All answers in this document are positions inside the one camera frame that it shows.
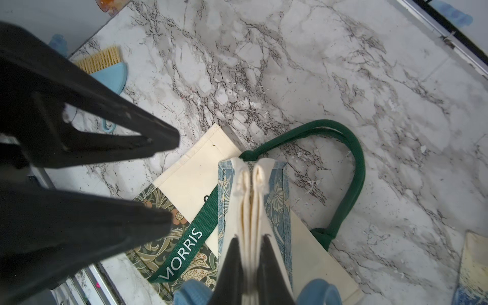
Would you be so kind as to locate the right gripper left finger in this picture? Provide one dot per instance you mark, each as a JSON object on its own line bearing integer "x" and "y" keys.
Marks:
{"x": 229, "y": 288}

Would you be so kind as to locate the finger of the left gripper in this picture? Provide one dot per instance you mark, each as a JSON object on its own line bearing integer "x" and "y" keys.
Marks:
{"x": 36, "y": 85}
{"x": 48, "y": 235}

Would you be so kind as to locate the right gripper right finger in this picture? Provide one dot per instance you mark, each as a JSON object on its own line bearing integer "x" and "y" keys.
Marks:
{"x": 271, "y": 284}

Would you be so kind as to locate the cream bag blue floral pattern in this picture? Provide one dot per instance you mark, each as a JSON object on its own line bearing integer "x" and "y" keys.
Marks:
{"x": 251, "y": 204}

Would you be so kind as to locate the cream bag green handles floral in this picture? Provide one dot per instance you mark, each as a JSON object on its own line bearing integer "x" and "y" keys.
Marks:
{"x": 196, "y": 191}

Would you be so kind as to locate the cream bag starry night print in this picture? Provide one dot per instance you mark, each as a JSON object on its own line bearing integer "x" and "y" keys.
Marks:
{"x": 472, "y": 282}

